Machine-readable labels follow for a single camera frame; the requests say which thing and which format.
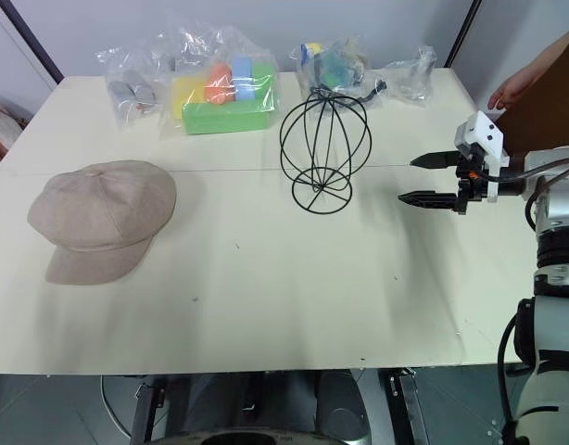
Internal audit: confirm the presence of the clear bag of foam blocks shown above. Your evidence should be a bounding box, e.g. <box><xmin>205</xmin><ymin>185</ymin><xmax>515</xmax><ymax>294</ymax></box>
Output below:
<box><xmin>152</xmin><ymin>23</ymin><xmax>283</xmax><ymax>140</ymax></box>

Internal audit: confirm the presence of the beige bundle beside table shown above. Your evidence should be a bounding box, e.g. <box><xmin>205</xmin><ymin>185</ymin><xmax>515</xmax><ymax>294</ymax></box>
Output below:
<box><xmin>0</xmin><ymin>95</ymin><xmax>30</xmax><ymax>178</ymax></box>

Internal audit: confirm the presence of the black wire hat stand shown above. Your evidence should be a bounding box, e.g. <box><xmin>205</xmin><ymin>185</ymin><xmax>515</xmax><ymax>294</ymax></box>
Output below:
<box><xmin>279</xmin><ymin>86</ymin><xmax>373</xmax><ymax>215</ymax></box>

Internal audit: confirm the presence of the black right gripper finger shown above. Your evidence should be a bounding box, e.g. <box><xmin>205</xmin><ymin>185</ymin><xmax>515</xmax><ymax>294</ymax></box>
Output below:
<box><xmin>397</xmin><ymin>189</ymin><xmax>460</xmax><ymax>212</ymax></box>
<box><xmin>409</xmin><ymin>151</ymin><xmax>460</xmax><ymax>170</ymax></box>

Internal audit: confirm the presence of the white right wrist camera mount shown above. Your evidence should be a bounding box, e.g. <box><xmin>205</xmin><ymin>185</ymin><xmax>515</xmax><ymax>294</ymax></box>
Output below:
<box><xmin>454</xmin><ymin>110</ymin><xmax>512</xmax><ymax>204</ymax></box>

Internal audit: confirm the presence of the orange foam cylinder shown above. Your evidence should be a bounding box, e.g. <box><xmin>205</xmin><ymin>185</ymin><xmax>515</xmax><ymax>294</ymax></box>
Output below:
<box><xmin>203</xmin><ymin>62</ymin><xmax>238</xmax><ymax>107</ymax></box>

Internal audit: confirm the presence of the black cable with plug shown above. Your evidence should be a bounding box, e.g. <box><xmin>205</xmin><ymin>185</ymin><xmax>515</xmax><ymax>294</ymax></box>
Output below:
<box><xmin>358</xmin><ymin>79</ymin><xmax>389</xmax><ymax>104</ymax></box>

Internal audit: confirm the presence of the beige newsboy cap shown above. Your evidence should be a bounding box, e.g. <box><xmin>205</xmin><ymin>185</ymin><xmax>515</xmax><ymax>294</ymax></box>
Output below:
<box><xmin>27</xmin><ymin>159</ymin><xmax>178</xmax><ymax>285</ymax></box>

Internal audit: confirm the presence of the person's bare hand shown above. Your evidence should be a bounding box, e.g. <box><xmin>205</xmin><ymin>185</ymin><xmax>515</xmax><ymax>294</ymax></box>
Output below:
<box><xmin>487</xmin><ymin>72</ymin><xmax>541</xmax><ymax>112</ymax></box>

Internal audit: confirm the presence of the green foam tray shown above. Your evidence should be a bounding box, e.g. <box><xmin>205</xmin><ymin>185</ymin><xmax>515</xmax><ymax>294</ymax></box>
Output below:
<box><xmin>181</xmin><ymin>62</ymin><xmax>280</xmax><ymax>136</ymax></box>

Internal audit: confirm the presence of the dark wall profile strip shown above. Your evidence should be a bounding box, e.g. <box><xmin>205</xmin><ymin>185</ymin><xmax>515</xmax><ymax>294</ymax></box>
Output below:
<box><xmin>6</xmin><ymin>0</ymin><xmax>66</xmax><ymax>85</ymax></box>
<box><xmin>443</xmin><ymin>0</ymin><xmax>483</xmax><ymax>70</ymax></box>

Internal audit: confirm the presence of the small clear plastic bag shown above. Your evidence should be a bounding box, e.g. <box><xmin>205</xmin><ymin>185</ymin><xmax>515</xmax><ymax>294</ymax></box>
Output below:
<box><xmin>380</xmin><ymin>44</ymin><xmax>438</xmax><ymax>106</ymax></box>

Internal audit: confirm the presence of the clear bag with grey items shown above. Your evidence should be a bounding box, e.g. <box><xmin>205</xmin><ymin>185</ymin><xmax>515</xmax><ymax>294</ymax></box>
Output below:
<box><xmin>94</xmin><ymin>44</ymin><xmax>171</xmax><ymax>126</ymax></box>

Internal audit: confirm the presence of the clear bag with colourful items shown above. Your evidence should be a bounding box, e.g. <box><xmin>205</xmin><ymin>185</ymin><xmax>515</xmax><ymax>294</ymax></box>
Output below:
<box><xmin>288</xmin><ymin>39</ymin><xmax>374</xmax><ymax>101</ymax></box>

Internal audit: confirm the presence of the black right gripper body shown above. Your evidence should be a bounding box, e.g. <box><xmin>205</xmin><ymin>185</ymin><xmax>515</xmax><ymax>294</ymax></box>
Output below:
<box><xmin>454</xmin><ymin>144</ymin><xmax>490</xmax><ymax>216</ymax></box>

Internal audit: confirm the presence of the black table leg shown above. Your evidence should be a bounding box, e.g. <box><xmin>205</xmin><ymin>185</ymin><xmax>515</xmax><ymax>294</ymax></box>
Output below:
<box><xmin>129</xmin><ymin>374</ymin><xmax>169</xmax><ymax>445</ymax></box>
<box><xmin>385</xmin><ymin>369</ymin><xmax>432</xmax><ymax>445</ymax></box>

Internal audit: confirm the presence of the brown wooden panel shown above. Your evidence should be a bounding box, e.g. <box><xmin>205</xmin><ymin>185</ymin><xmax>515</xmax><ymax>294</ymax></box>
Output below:
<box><xmin>491</xmin><ymin>22</ymin><xmax>569</xmax><ymax>157</ymax></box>

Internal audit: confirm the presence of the dark rounded shape under table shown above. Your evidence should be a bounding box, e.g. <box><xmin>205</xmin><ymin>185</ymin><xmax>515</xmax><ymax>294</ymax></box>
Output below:
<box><xmin>311</xmin><ymin>369</ymin><xmax>376</xmax><ymax>444</ymax></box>

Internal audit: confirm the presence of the blue foam block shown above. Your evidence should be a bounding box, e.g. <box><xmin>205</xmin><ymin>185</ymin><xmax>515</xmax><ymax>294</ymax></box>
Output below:
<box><xmin>230</xmin><ymin>56</ymin><xmax>257</xmax><ymax>103</ymax></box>

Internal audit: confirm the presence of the thick black robot arm cable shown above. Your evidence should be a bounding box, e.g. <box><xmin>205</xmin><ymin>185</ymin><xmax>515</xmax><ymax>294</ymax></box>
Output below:
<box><xmin>496</xmin><ymin>299</ymin><xmax>534</xmax><ymax>445</ymax></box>

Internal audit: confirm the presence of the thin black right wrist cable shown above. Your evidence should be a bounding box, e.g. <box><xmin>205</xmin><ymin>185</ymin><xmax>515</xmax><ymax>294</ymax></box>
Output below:
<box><xmin>490</xmin><ymin>157</ymin><xmax>569</xmax><ymax>229</ymax></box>

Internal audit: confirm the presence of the yellow foam block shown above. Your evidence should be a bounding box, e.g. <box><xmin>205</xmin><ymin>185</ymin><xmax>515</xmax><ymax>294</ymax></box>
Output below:
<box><xmin>171</xmin><ymin>76</ymin><xmax>207</xmax><ymax>121</ymax></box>

